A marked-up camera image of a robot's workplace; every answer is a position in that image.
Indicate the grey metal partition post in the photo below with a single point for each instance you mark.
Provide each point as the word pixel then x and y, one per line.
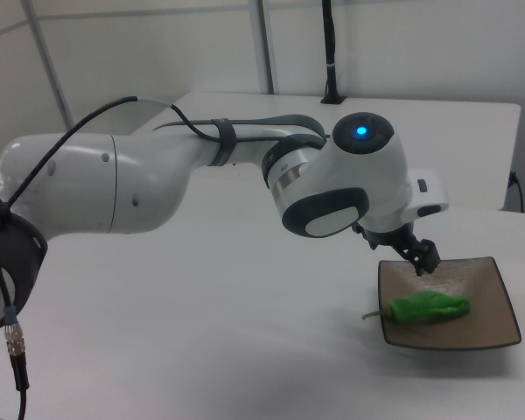
pixel 48 61
pixel 262 44

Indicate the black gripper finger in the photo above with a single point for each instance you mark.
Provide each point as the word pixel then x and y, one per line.
pixel 429 256
pixel 412 258

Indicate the brown square ceramic plate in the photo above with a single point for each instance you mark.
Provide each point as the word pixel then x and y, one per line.
pixel 459 337

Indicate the white side table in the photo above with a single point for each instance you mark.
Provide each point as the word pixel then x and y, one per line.
pixel 420 131

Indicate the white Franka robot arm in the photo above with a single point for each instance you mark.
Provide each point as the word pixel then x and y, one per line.
pixel 157 184

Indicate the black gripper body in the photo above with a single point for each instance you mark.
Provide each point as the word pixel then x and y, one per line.
pixel 385 234

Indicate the green chili pepper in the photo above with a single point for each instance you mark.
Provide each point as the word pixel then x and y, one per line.
pixel 429 306

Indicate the black camera stand pole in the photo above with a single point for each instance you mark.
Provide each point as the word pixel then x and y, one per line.
pixel 331 44

